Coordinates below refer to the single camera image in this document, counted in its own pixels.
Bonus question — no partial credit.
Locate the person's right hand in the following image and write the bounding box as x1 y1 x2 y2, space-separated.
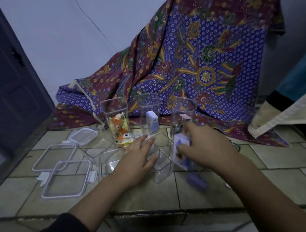
177 121 240 173

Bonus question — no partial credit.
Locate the person's left hand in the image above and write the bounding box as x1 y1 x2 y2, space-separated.
112 134 160 190

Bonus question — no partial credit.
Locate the purple white sachet packet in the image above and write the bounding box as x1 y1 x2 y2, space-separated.
173 133 192 171

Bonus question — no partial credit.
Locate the clear plastic container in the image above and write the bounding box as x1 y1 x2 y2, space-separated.
135 92 161 135
99 133 174 184
76 129 118 166
170 97 198 142
100 97 131 148

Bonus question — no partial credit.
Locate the person's right forearm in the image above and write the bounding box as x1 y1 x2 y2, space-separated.
215 153 306 232

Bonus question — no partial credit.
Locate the person's left forearm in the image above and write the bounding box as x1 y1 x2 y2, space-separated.
68 167 135 232

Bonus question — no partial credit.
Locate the white blue small box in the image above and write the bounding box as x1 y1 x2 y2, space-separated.
146 110 159 133

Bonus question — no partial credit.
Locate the pile of colourful sachets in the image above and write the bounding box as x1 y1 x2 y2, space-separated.
108 112 134 148

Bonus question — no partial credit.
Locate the pink white small packet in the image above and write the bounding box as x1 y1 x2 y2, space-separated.
179 114 192 125

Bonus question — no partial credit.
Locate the purple small box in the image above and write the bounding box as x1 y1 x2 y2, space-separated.
186 173 208 192

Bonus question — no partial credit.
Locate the small clear container lid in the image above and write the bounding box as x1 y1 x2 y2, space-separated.
63 127 99 147

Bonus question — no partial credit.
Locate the purple floral batik cloth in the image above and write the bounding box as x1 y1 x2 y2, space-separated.
47 0 290 148

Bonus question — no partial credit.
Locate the teal black white fabric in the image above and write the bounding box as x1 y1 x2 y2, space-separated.
248 54 306 139

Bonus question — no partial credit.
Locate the clear square container lid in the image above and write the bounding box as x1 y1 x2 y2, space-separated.
32 144 77 173
38 159 98 199

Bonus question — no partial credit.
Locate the black sleeve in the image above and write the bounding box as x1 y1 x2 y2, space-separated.
40 213 91 232

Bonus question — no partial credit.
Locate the dark grey door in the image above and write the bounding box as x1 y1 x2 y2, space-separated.
0 8 56 165

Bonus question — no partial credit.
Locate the black cable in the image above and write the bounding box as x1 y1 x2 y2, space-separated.
213 129 241 154

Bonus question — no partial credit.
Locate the black door handle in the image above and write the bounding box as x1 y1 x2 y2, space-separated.
10 47 25 67

